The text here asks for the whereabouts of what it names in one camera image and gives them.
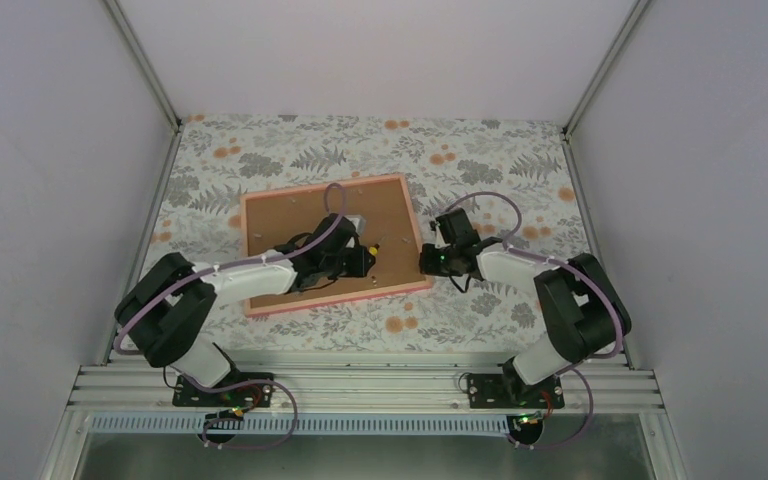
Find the yellow screwdriver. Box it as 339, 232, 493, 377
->
368, 236, 386, 257

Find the pink picture frame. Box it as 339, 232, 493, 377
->
239, 174, 433, 317

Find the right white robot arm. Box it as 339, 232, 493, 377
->
419, 208, 632, 407

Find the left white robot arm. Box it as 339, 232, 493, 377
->
114, 214, 380, 405

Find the floral table mat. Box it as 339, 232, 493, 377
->
146, 114, 589, 353

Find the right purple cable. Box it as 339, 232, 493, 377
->
440, 191, 625, 453

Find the aluminium mounting rail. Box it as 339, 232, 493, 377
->
67, 351, 665, 414

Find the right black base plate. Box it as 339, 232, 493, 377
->
466, 360, 565, 409

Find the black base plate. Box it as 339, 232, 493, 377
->
172, 375, 273, 410
466, 360, 565, 409

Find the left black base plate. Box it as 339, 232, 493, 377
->
172, 375, 273, 410

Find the grey slotted cable duct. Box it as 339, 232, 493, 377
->
88, 412, 509, 437

